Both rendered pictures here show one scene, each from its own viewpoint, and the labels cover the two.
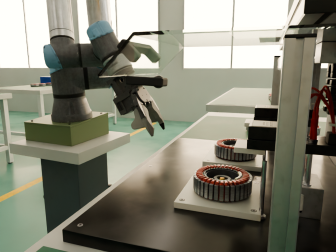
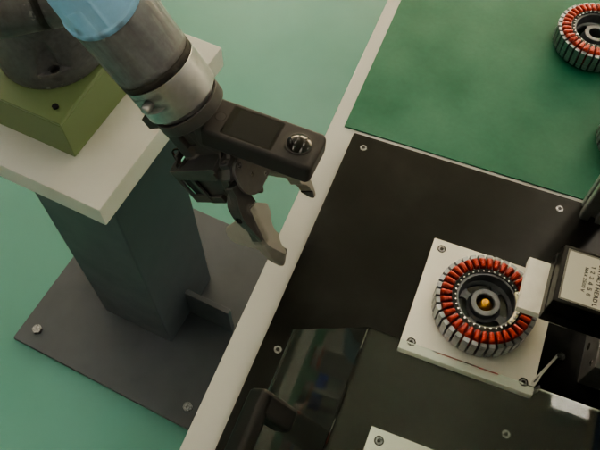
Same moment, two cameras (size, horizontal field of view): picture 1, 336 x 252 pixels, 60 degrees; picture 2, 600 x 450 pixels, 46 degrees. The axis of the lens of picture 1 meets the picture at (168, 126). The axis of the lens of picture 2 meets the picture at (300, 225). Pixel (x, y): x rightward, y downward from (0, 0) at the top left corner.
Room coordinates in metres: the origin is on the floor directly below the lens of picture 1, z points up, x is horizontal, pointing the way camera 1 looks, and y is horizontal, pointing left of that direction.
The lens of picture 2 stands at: (0.44, 0.01, 1.52)
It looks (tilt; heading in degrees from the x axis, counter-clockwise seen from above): 60 degrees down; 3
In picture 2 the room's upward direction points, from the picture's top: straight up
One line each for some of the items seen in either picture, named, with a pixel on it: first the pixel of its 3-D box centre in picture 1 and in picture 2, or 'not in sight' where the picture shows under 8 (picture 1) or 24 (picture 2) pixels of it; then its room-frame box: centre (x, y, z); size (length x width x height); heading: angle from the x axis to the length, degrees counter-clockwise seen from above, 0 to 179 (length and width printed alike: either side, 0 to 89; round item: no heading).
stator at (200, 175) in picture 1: (222, 181); not in sight; (0.53, -0.11, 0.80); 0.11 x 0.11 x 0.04
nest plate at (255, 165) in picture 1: (235, 157); (479, 313); (0.76, -0.18, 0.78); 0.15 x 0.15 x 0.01; 71
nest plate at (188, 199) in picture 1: (221, 193); not in sight; (0.53, -0.11, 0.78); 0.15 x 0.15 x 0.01; 71
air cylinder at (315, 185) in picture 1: (303, 193); not in sight; (0.49, -0.24, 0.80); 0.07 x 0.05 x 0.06; 161
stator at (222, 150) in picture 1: (235, 149); (484, 304); (0.76, -0.18, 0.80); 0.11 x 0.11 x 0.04
